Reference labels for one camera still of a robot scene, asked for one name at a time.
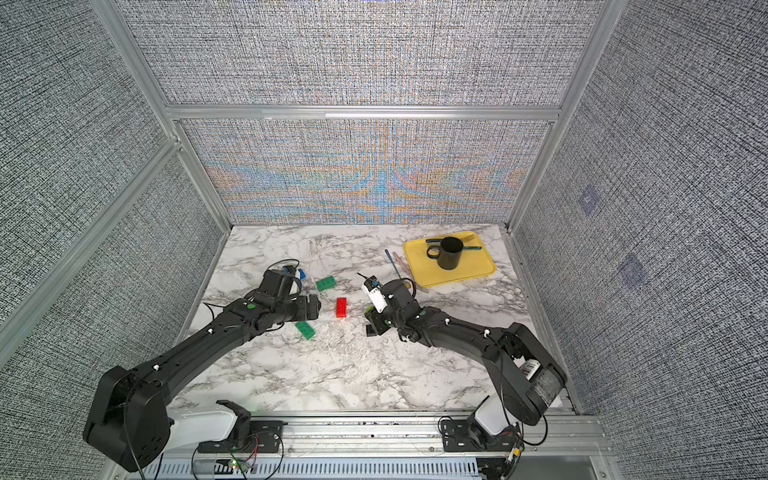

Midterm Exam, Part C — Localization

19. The red lego brick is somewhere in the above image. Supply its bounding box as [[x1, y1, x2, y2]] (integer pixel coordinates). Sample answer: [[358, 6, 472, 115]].
[[335, 297, 347, 319]]

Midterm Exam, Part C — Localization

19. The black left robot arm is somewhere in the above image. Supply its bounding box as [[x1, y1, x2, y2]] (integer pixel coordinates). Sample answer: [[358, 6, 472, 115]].
[[83, 268, 321, 473]]

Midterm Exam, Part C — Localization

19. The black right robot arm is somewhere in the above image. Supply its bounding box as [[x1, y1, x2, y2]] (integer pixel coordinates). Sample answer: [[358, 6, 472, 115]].
[[363, 276, 567, 450]]

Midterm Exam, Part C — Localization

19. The iridescent metal spoon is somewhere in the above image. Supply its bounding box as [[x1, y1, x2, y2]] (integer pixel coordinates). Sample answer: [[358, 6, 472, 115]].
[[384, 249, 402, 278]]

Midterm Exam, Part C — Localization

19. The black mug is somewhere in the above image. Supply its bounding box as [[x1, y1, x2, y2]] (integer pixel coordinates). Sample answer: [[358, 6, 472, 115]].
[[426, 244, 463, 270]]

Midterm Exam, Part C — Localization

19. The yellow plastic tray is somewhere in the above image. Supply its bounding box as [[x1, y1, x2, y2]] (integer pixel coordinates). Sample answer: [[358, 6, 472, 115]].
[[403, 231, 496, 287]]

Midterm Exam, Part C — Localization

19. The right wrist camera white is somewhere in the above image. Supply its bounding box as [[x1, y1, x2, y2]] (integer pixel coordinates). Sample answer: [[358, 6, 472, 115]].
[[363, 276, 387, 313]]

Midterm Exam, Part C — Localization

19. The green handled utensil on tray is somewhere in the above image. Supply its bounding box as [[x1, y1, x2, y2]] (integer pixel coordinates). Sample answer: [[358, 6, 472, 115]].
[[426, 237, 482, 252]]

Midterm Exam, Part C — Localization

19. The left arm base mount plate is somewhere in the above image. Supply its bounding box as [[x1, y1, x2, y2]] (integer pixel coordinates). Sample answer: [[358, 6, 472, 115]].
[[197, 420, 285, 454]]

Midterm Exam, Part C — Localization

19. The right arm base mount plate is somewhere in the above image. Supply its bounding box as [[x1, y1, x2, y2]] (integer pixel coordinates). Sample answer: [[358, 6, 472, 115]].
[[437, 416, 524, 453]]

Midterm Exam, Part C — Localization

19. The white slotted cable duct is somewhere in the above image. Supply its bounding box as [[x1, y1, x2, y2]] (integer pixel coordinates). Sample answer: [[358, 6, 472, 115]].
[[128, 457, 481, 479]]

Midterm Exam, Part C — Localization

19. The aluminium front rail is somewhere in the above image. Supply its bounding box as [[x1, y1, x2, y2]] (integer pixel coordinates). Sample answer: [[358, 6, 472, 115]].
[[110, 415, 613, 460]]

